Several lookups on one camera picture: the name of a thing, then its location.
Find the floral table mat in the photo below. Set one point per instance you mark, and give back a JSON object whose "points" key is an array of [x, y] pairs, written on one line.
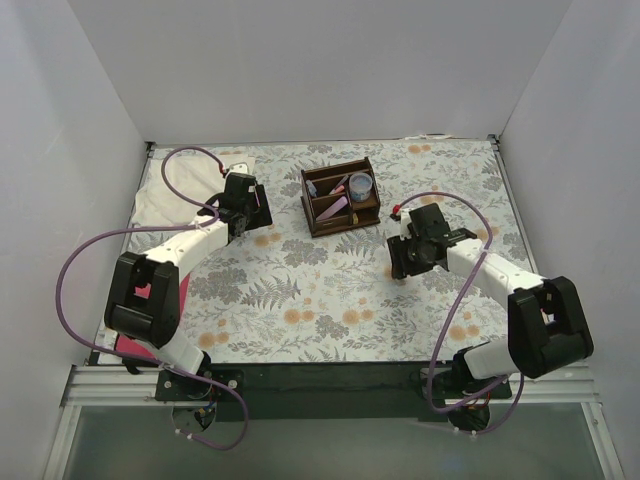
{"points": [[279, 295]]}

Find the pink capped white pen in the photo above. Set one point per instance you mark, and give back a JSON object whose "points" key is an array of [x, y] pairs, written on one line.
{"points": [[340, 186]]}

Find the clear round clip container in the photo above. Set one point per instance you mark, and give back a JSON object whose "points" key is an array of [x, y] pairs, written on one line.
{"points": [[360, 186]]}

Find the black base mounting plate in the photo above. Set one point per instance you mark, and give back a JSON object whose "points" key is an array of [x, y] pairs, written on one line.
{"points": [[275, 391]]}

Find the brown wooden desk organizer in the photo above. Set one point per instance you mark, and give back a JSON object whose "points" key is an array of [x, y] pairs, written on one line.
{"points": [[325, 179]]}

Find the purple pink highlighter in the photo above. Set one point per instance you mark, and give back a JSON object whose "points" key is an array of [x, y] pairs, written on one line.
{"points": [[333, 209]]}

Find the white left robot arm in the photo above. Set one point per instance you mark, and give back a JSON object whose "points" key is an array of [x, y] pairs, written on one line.
{"points": [[172, 260]]}

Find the aluminium frame rail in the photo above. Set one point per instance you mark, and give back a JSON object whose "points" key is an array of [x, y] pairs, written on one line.
{"points": [[115, 392]]}

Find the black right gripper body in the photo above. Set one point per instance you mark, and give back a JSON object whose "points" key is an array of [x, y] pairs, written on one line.
{"points": [[398, 257]]}

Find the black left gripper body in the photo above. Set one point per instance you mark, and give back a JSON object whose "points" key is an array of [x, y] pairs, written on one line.
{"points": [[261, 206]]}

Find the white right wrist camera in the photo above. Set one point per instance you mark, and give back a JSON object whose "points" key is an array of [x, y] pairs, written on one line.
{"points": [[402, 217]]}

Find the pink cloth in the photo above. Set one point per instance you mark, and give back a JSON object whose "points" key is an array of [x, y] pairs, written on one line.
{"points": [[139, 320]]}

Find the white folded cloth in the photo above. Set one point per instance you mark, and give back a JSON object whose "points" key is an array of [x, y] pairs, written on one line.
{"points": [[192, 174]]}

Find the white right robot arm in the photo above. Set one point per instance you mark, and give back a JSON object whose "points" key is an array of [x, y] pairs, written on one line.
{"points": [[546, 325]]}

